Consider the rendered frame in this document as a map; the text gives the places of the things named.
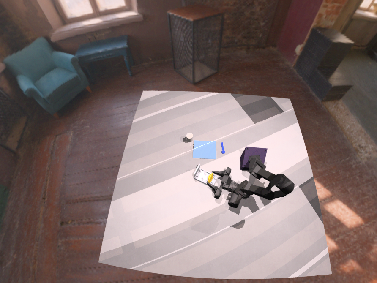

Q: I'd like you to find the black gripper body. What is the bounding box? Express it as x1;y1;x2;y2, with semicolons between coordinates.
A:
214;167;236;199

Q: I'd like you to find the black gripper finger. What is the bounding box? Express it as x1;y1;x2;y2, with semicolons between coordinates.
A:
207;182;217;194
212;170;225;177

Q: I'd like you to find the white dish rack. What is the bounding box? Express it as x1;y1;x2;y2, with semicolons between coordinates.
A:
194;164;218;186

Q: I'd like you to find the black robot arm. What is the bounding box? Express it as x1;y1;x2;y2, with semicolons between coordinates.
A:
221;155;295;208

